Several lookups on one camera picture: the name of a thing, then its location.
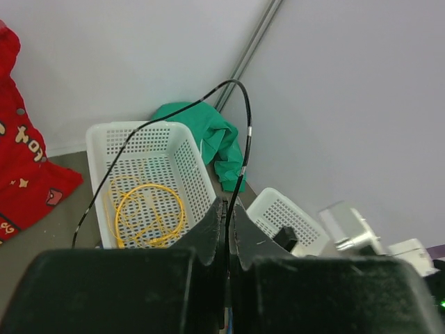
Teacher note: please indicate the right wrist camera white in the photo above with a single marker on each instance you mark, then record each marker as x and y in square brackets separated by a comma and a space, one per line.
[352, 235]

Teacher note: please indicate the white basket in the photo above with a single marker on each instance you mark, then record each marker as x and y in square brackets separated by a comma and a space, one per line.
[151, 183]
[271, 211]

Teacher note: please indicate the white basket centre back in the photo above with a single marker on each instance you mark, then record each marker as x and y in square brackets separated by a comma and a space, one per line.
[151, 183]

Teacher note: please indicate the red printed pillow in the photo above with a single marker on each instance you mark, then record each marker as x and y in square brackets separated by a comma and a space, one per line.
[31, 185]

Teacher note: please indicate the green cloth garment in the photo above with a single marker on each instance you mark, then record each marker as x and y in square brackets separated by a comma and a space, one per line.
[215, 137]

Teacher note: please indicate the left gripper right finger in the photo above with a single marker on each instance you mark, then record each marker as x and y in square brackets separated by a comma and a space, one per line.
[275, 292]

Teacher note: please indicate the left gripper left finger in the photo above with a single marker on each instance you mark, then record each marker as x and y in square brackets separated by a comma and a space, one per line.
[179, 289]

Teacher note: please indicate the white basket right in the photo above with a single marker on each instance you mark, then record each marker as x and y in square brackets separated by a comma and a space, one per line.
[271, 211]

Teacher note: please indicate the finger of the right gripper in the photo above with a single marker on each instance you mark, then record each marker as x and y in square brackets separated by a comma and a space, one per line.
[286, 238]

